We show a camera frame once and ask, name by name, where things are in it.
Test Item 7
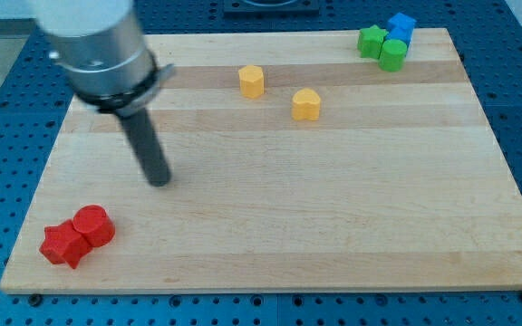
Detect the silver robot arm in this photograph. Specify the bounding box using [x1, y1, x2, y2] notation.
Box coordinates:
[28, 0, 174, 119]

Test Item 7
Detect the yellow heart block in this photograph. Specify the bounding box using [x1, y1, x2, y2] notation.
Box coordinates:
[291, 88, 321, 120]

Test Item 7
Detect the wooden board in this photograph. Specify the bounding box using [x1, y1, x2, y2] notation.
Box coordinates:
[0, 28, 522, 295]

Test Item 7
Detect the yellow hexagon block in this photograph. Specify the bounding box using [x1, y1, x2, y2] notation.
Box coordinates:
[238, 65, 265, 99]

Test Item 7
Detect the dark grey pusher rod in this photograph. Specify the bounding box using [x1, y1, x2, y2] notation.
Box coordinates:
[118, 108, 171, 187]

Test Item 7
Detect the green star block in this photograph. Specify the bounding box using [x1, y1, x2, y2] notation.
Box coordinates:
[357, 24, 388, 59]

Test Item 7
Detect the green cylinder block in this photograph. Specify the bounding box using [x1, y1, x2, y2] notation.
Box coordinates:
[378, 39, 408, 72]

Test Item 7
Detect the red cylinder block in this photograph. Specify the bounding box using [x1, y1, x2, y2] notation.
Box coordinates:
[72, 205, 115, 248]

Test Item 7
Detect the blue block behind green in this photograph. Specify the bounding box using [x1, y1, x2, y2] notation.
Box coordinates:
[384, 27, 413, 55]

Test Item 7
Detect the blue cube block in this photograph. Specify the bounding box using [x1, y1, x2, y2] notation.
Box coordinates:
[386, 13, 417, 31]

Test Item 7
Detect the red star block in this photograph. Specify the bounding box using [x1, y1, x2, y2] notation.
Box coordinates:
[39, 220, 92, 269]

